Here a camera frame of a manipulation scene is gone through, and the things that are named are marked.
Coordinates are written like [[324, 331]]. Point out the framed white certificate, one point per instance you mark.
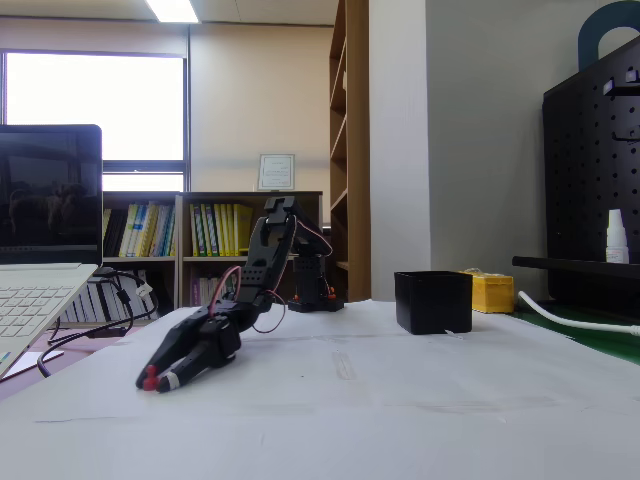
[[276, 172]]

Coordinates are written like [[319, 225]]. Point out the teal arch-shaped board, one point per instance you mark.
[[587, 35]]

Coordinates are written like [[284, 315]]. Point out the taped white paper table cover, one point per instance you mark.
[[320, 425]]

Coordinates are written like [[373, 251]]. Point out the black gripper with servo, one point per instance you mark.
[[196, 341]]

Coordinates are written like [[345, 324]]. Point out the narrow low wooden bookshelf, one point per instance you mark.
[[150, 259]]

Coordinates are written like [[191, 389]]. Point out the green table mat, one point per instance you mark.
[[600, 338]]

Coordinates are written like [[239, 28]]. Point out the tall wooden bookshelf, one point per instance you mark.
[[357, 75]]

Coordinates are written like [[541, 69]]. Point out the small red pawn piece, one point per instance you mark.
[[149, 384]]

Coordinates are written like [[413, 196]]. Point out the yellow cardboard box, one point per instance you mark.
[[492, 295]]

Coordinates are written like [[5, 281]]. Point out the rectangular ceiling light panel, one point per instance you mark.
[[172, 10]]

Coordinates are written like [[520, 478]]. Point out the wide low wooden bookshelf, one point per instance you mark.
[[215, 259]]

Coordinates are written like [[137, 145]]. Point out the small white dropper bottle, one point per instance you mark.
[[616, 240]]

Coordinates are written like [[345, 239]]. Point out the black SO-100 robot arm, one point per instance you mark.
[[270, 245]]

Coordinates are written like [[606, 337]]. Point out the window with dark frame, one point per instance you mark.
[[125, 100]]

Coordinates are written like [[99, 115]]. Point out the black pegboard stand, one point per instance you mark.
[[590, 175]]

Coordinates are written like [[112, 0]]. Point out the black square container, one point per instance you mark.
[[432, 302]]

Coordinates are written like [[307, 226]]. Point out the white laptop with dark screen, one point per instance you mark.
[[50, 200]]

